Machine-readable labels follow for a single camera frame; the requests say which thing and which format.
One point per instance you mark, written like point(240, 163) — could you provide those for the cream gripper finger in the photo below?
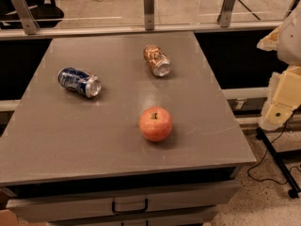
point(284, 98)
point(269, 42)

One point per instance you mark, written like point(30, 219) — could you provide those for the orange soda can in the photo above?
point(157, 60)

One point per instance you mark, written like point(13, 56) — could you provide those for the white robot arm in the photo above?
point(289, 39)

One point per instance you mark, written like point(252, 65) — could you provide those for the blue soda can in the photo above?
point(86, 84)

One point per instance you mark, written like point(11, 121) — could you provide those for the dark desk in background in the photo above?
point(265, 10)

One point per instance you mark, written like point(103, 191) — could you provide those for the black floor stand base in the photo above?
point(295, 189)

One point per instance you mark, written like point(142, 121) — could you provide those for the red apple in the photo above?
point(155, 124)

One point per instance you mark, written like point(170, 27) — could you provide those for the black office chair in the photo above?
point(45, 12)

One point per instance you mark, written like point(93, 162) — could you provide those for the right metal bracket post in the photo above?
point(224, 17)

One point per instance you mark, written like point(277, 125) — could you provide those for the metal bracket post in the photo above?
point(148, 14)
point(30, 26)
point(224, 17)

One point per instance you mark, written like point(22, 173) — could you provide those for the middle metal bracket post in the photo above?
point(148, 14)

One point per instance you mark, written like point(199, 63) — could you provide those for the left metal bracket post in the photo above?
point(30, 26)

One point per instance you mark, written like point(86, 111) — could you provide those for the grey drawer with black handle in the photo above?
point(121, 202)

